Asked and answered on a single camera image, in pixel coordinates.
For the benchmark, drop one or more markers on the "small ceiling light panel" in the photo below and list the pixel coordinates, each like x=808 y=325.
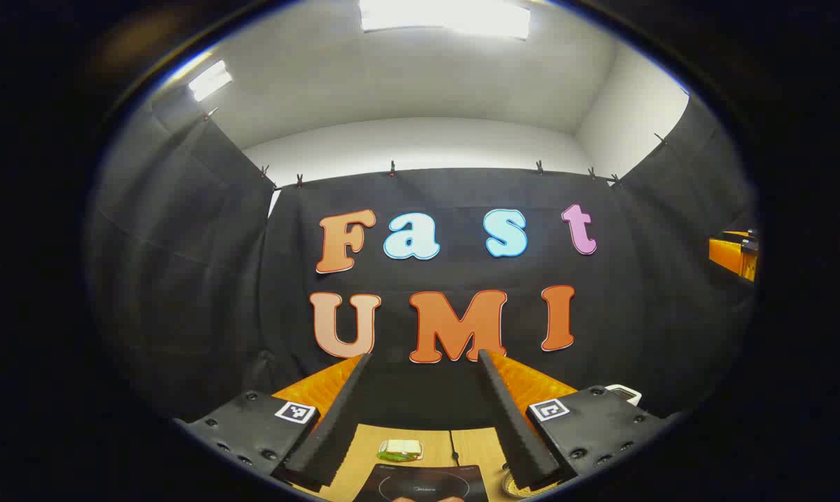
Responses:
x=210 y=80

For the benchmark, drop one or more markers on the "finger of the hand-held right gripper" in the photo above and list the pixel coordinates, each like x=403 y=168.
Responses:
x=730 y=258

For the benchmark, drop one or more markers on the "black induction cooktop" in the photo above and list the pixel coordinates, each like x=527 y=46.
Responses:
x=420 y=484

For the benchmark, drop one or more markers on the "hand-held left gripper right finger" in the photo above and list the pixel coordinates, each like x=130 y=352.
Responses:
x=510 y=425

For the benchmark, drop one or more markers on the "large ceiling light panel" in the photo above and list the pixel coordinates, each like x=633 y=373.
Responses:
x=447 y=15

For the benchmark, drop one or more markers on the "white toaster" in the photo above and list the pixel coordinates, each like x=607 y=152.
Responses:
x=627 y=394

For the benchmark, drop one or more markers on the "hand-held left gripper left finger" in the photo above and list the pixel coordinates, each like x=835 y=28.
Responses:
x=336 y=425

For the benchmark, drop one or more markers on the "row of black cloth clips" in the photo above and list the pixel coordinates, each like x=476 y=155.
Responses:
x=392 y=167

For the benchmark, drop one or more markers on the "sandwich with lettuce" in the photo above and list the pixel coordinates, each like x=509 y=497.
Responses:
x=400 y=450

